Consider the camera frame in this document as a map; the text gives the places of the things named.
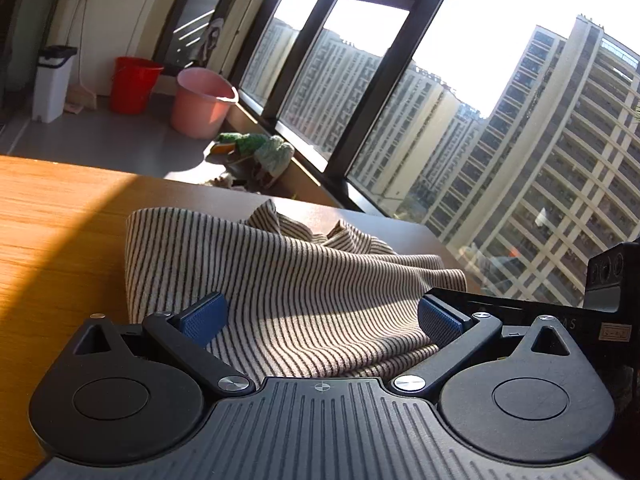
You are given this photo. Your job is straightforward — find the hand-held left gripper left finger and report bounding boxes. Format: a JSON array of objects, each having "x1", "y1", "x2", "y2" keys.
[{"x1": 75, "y1": 292, "x2": 256, "y2": 397}]

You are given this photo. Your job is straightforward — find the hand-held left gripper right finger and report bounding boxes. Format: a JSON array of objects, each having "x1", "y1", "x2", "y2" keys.
[{"x1": 390, "y1": 295, "x2": 581, "y2": 398}]

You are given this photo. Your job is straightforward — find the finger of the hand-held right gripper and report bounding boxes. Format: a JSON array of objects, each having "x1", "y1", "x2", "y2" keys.
[{"x1": 430, "y1": 287, "x2": 501, "y2": 317}]

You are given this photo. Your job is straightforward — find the striped grey garment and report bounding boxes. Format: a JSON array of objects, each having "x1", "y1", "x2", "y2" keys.
[{"x1": 125, "y1": 199, "x2": 468, "y2": 378}]

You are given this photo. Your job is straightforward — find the apartment buildings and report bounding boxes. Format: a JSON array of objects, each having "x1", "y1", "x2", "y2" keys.
[{"x1": 245, "y1": 10, "x2": 640, "y2": 311}]

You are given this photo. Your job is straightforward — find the pale green fuzzy cloth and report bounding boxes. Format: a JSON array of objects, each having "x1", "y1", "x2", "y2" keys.
[{"x1": 254, "y1": 136, "x2": 297, "y2": 177}]

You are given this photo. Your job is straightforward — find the pink plastic bucket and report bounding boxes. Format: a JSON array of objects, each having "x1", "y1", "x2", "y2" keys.
[{"x1": 171, "y1": 67, "x2": 239, "y2": 140}]

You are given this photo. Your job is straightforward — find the red plastic bucket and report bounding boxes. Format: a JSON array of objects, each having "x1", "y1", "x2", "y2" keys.
[{"x1": 109, "y1": 56, "x2": 165, "y2": 115}]

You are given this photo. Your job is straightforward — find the broom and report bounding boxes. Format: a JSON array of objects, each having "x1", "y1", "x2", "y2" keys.
[{"x1": 65, "y1": 0, "x2": 98, "y2": 111}]

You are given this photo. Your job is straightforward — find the white trash bin black lid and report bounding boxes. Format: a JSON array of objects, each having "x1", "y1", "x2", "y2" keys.
[{"x1": 32, "y1": 46, "x2": 78, "y2": 124}]

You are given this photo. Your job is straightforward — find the grey hanging cloth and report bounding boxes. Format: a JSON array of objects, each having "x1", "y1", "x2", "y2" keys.
[{"x1": 200, "y1": 17, "x2": 226, "y2": 58}]

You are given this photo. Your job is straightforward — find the dark framed glass door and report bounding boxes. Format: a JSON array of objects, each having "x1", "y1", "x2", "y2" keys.
[{"x1": 152, "y1": 0, "x2": 251, "y2": 68}]

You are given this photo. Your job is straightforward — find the black window frame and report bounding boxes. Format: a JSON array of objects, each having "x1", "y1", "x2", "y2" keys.
[{"x1": 235, "y1": 0, "x2": 481, "y2": 216}]

